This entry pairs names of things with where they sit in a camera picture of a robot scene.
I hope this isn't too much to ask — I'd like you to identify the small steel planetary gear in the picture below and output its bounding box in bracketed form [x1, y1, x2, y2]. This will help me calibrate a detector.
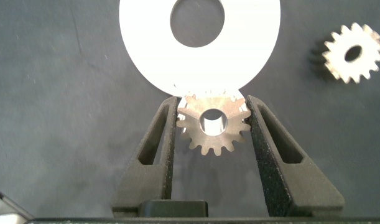
[176, 95, 252, 157]
[308, 22, 380, 84]

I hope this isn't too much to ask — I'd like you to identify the dark mat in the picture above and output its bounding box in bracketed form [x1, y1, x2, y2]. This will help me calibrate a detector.
[0, 0, 380, 218]

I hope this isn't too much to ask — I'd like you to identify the round white carrier plate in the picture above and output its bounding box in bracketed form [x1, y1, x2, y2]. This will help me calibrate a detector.
[119, 0, 282, 98]

